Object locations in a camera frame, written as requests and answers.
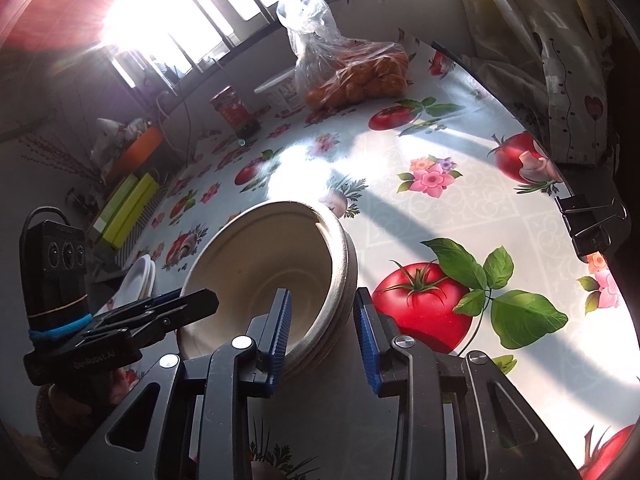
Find floral curtain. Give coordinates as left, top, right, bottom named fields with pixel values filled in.
left=460, top=0, right=621, bottom=166

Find dried branches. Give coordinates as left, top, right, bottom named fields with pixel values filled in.
left=15, top=135, right=108, bottom=186

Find plastic bag of oranges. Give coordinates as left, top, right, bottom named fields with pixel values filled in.
left=276, top=0, right=410, bottom=111

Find person's left forearm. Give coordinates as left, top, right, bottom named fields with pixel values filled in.
left=35, top=385, right=108, bottom=443

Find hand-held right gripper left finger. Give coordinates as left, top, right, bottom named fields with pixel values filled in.
left=62, top=288, right=293, bottom=480

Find dark metal object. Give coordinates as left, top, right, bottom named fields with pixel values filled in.
left=67, top=187, right=98, bottom=211

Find pale green box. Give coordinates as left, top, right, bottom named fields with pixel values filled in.
left=92, top=175, right=136, bottom=233

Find sauce jar with red label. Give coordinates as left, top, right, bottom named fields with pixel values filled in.
left=210, top=85, right=261, bottom=138

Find grey chevron box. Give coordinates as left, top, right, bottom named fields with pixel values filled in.
left=117, top=185, right=168, bottom=266

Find white cable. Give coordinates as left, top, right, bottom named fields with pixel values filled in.
left=155, top=90, right=176, bottom=151

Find white plastic tub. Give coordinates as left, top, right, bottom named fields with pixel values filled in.
left=254, top=71, right=306, bottom=113

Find black binder clip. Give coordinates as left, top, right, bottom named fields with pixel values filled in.
left=555, top=195, right=628, bottom=261

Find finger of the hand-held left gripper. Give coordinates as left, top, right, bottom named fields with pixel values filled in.
left=96, top=290, right=184, bottom=326
left=81, top=287, right=221, bottom=350

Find barred window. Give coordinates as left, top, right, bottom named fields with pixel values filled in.
left=100, top=0, right=426, bottom=91

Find fruit printed tablecloth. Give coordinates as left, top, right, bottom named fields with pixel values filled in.
left=100, top=27, right=640, bottom=480

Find person's left hand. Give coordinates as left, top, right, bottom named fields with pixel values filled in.
left=107, top=365, right=139, bottom=408

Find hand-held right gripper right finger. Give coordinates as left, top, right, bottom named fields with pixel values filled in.
left=352, top=287, right=581, bottom=480

